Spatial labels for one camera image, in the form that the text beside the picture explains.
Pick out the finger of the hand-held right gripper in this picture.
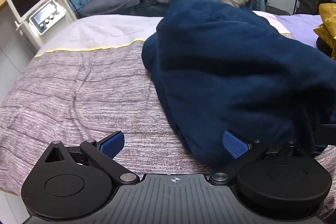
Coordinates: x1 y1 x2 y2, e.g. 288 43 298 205
314 123 336 155

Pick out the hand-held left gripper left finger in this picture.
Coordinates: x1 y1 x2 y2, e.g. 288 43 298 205
34 131 139 185

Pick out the black garment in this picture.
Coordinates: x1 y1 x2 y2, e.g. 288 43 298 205
316 36 336 59

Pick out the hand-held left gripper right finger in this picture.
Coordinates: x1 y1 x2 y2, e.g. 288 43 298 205
209 130 314 185

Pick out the mustard yellow garment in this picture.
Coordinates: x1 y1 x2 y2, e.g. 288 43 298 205
314 3 336 60

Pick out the navy blue jacket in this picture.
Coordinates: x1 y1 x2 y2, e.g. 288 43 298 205
142 0 336 172

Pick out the lavender bed sheet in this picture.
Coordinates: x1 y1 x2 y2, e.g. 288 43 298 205
274 14 324 48

